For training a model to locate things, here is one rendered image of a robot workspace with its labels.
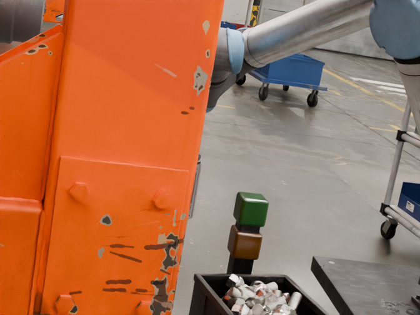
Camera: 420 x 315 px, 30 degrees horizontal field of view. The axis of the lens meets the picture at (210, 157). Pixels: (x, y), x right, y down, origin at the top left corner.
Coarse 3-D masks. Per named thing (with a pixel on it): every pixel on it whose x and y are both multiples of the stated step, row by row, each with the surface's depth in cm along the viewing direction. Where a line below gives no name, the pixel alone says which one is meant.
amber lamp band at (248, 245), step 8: (232, 232) 112; (240, 232) 110; (248, 232) 111; (232, 240) 112; (240, 240) 110; (248, 240) 111; (256, 240) 111; (232, 248) 111; (240, 248) 111; (248, 248) 111; (256, 248) 111; (232, 256) 111; (240, 256) 111; (248, 256) 111; (256, 256) 111
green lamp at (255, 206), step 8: (240, 192) 112; (248, 192) 112; (240, 200) 110; (248, 200) 109; (256, 200) 110; (264, 200) 110; (240, 208) 110; (248, 208) 109; (256, 208) 110; (264, 208) 110; (240, 216) 110; (248, 216) 110; (256, 216) 110; (264, 216) 110; (240, 224) 110; (248, 224) 110; (256, 224) 110; (264, 224) 111
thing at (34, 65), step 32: (0, 64) 89; (32, 64) 82; (0, 96) 82; (32, 96) 83; (0, 128) 83; (32, 128) 84; (0, 160) 84; (32, 160) 85; (0, 192) 85; (32, 192) 86; (0, 224) 84; (32, 224) 84; (0, 256) 84; (32, 256) 85; (0, 288) 85; (32, 288) 86
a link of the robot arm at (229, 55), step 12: (228, 36) 157; (240, 36) 159; (216, 48) 156; (228, 48) 157; (240, 48) 158; (216, 60) 157; (228, 60) 158; (240, 60) 158; (216, 72) 160; (228, 72) 161
